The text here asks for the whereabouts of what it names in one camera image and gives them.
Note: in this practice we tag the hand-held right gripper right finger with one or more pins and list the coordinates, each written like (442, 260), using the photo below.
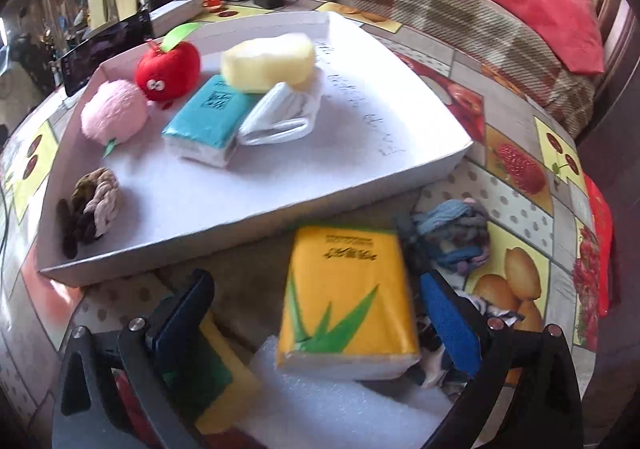
(450, 324)

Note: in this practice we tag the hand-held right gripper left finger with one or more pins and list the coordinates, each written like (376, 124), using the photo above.
(182, 324)

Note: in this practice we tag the black white cloth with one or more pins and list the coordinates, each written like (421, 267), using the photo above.
(432, 369)

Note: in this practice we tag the yellow green sponge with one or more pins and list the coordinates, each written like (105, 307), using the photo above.
(220, 379)

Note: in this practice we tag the blue grey knitted cloth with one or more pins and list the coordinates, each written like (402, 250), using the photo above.
(450, 229)

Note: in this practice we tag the yellow tissue packet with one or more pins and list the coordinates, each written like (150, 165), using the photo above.
(345, 289)

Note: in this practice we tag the brown beige knitted cloth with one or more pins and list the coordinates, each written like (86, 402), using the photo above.
(97, 201)

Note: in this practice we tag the white foam block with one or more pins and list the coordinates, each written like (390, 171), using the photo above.
(325, 409)

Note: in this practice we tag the teal tissue packet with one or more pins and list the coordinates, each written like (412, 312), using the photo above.
(205, 121)

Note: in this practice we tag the white tray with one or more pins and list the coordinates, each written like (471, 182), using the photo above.
(350, 129)

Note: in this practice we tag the pink plush peach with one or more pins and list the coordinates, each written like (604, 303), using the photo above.
(115, 111)

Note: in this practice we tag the white face mask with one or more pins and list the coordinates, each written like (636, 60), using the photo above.
(280, 119)

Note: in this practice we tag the red plush apple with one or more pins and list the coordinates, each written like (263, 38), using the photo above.
(172, 64)

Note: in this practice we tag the pale yellow sponge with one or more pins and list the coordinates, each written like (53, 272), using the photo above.
(265, 61)

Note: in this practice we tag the fruit print tablecloth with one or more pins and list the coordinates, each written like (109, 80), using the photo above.
(520, 239)

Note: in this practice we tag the red printed bag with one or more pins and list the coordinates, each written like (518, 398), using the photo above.
(600, 229)

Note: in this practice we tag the black smartphone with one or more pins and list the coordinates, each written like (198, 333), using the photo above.
(100, 46)

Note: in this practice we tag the plaid cloth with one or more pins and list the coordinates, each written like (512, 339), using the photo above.
(450, 19)

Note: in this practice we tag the white power bank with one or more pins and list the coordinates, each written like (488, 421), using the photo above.
(175, 11)

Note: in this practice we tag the plain red bag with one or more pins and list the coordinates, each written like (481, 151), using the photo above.
(550, 4)

